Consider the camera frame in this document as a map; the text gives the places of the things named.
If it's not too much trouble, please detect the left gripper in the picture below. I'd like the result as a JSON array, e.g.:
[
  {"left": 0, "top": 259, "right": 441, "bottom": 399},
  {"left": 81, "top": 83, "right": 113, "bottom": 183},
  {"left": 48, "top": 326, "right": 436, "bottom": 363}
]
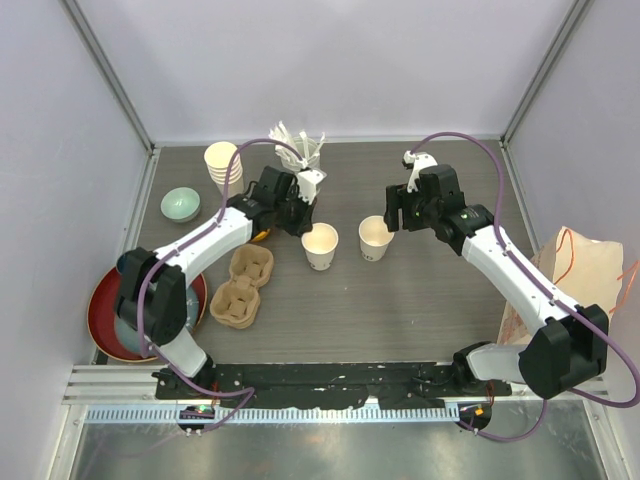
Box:
[{"left": 273, "top": 188, "right": 317, "bottom": 238}]

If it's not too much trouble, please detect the paper coffee cup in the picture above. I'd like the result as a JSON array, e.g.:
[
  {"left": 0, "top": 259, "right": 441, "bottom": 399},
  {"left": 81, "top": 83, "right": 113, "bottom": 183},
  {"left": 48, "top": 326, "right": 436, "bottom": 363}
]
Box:
[
  {"left": 301, "top": 223, "right": 339, "bottom": 271},
  {"left": 358, "top": 215, "right": 394, "bottom": 262}
]

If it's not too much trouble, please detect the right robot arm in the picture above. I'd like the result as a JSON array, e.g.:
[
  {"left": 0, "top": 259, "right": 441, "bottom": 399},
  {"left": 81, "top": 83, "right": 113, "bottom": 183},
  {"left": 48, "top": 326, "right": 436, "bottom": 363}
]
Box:
[{"left": 384, "top": 164, "right": 608, "bottom": 399}]

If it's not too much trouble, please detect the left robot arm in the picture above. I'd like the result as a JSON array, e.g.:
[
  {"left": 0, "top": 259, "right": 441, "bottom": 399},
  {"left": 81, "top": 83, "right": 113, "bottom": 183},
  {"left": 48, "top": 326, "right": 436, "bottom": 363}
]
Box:
[{"left": 114, "top": 167, "right": 326, "bottom": 399}]

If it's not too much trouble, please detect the orange bowl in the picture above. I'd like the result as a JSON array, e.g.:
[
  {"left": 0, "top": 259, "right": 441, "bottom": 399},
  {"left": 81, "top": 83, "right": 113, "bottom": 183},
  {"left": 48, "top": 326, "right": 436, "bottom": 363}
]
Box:
[{"left": 250, "top": 229, "right": 271, "bottom": 243}]

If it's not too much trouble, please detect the white straw holder cup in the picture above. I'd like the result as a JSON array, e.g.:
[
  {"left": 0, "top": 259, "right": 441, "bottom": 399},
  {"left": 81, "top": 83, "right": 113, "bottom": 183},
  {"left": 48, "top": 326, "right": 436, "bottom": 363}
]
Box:
[{"left": 275, "top": 136, "right": 320, "bottom": 172}]

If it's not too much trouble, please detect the stack of paper cups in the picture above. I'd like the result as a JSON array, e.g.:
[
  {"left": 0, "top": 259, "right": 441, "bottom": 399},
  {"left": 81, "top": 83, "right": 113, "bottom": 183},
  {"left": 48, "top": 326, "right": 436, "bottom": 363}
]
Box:
[{"left": 203, "top": 141, "right": 245, "bottom": 197}]

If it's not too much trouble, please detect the cardboard cup carrier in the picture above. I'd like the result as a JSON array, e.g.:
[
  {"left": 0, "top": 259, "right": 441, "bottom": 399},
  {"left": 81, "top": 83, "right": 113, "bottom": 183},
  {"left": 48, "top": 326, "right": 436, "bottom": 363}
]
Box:
[{"left": 210, "top": 244, "right": 275, "bottom": 330}]

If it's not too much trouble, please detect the pale green bowl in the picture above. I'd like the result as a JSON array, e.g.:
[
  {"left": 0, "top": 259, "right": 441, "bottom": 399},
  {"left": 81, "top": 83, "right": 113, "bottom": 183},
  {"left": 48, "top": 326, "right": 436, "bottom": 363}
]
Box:
[{"left": 160, "top": 187, "right": 201, "bottom": 223}]

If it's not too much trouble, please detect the blue-grey plate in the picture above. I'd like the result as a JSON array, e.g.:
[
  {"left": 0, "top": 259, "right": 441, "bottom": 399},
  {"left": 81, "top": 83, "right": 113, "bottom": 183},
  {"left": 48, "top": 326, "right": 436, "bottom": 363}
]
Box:
[{"left": 114, "top": 287, "right": 200, "bottom": 355}]

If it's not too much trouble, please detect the brown paper bag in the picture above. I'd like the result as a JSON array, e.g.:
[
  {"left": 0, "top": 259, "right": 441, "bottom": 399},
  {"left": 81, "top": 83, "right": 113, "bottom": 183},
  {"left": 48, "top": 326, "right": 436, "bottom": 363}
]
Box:
[{"left": 496, "top": 225, "right": 626, "bottom": 351}]

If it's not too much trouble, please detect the red round tray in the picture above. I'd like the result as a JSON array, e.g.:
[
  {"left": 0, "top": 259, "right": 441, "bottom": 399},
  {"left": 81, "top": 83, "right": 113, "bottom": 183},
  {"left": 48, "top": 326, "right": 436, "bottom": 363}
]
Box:
[{"left": 87, "top": 268, "right": 208, "bottom": 363}]

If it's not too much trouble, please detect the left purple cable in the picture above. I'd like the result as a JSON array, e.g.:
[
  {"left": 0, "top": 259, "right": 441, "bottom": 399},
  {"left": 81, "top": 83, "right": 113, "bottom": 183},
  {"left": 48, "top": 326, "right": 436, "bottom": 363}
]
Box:
[{"left": 135, "top": 137, "right": 307, "bottom": 439}]

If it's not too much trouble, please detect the purple cable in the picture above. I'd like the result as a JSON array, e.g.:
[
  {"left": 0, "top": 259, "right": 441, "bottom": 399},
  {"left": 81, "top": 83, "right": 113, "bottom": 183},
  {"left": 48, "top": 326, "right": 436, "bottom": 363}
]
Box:
[
  {"left": 135, "top": 137, "right": 307, "bottom": 439},
  {"left": 411, "top": 131, "right": 629, "bottom": 443}
]

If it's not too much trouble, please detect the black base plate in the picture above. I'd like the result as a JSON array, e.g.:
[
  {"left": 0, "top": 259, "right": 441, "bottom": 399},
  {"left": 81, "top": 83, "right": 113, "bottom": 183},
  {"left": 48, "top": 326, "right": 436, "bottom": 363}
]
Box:
[{"left": 153, "top": 360, "right": 513, "bottom": 408}]

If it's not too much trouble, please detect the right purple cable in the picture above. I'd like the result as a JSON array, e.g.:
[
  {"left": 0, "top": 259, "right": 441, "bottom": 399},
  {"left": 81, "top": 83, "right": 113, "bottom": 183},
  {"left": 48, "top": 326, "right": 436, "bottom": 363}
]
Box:
[{"left": 411, "top": 131, "right": 629, "bottom": 443}]

